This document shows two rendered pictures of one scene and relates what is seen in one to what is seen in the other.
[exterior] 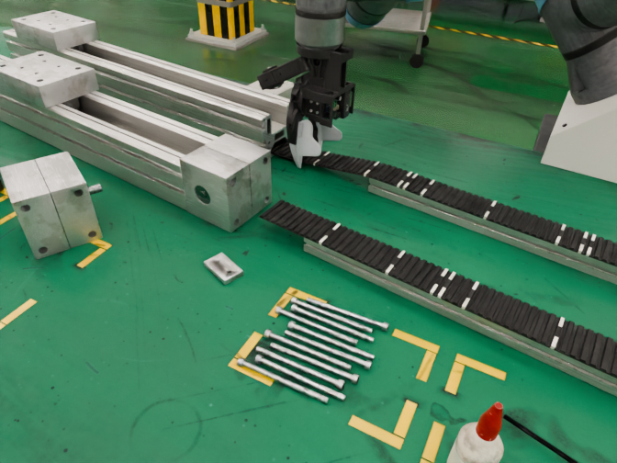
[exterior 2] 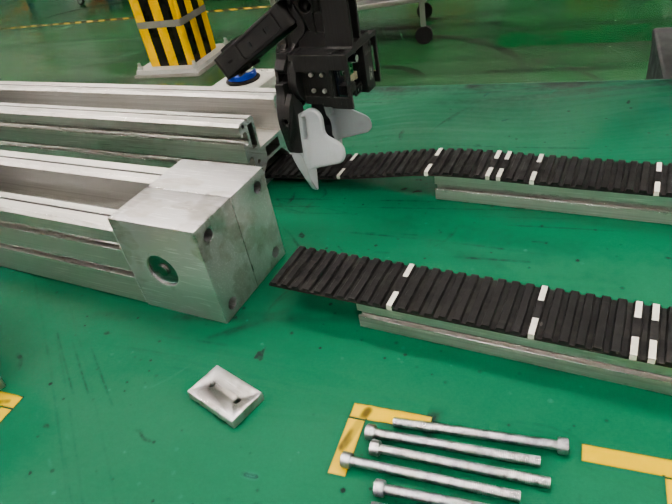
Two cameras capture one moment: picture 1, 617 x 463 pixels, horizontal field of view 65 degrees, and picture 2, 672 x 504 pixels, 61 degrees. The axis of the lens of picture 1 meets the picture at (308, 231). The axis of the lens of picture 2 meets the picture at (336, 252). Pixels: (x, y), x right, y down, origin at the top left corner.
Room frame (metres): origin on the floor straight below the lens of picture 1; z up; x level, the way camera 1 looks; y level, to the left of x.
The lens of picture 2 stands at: (0.19, 0.01, 1.10)
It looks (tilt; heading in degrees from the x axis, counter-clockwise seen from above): 36 degrees down; 0
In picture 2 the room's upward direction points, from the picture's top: 11 degrees counter-clockwise
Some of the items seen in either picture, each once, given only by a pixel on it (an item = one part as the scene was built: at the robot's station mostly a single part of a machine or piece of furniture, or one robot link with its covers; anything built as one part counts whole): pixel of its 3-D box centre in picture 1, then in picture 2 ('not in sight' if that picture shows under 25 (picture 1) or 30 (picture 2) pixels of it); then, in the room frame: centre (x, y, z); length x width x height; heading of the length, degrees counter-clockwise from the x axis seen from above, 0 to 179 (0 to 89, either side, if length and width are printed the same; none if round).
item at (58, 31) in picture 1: (57, 35); not in sight; (1.16, 0.60, 0.87); 0.16 x 0.11 x 0.07; 57
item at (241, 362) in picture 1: (281, 379); not in sight; (0.30, 0.02, 0.78); 0.11 x 0.01 x 0.01; 66
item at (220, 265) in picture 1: (223, 268); (225, 395); (0.47, 0.11, 0.78); 0.05 x 0.03 x 0.01; 44
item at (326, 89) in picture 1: (321, 82); (320, 40); (0.76, -0.01, 0.93); 0.09 x 0.08 x 0.12; 57
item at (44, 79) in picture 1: (46, 84); not in sight; (0.86, 0.50, 0.87); 0.16 x 0.11 x 0.07; 57
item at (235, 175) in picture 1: (233, 178); (211, 229); (0.63, 0.12, 0.83); 0.12 x 0.09 x 0.10; 147
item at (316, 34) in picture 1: (320, 28); not in sight; (0.76, -0.01, 1.02); 0.08 x 0.08 x 0.05
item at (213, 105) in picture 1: (133, 80); (40, 123); (1.02, 0.39, 0.82); 0.80 x 0.10 x 0.09; 57
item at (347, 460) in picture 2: (315, 325); (426, 476); (0.38, -0.01, 0.78); 0.11 x 0.01 x 0.01; 65
